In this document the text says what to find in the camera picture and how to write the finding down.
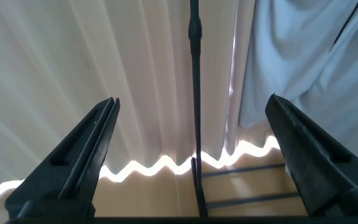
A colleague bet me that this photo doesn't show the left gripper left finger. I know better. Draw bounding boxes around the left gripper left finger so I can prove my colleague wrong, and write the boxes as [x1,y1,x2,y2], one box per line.
[4,97,121,218]

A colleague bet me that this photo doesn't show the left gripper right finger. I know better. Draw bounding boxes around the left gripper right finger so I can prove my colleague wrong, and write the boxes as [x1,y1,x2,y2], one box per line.
[264,93,358,217]

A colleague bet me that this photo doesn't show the pale grey shorts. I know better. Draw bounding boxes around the pale grey shorts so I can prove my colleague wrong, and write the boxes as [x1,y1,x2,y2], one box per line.
[239,0,358,163]

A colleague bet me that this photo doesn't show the black clothes rack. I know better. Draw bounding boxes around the black clothes rack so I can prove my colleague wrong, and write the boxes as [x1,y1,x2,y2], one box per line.
[187,0,300,218]

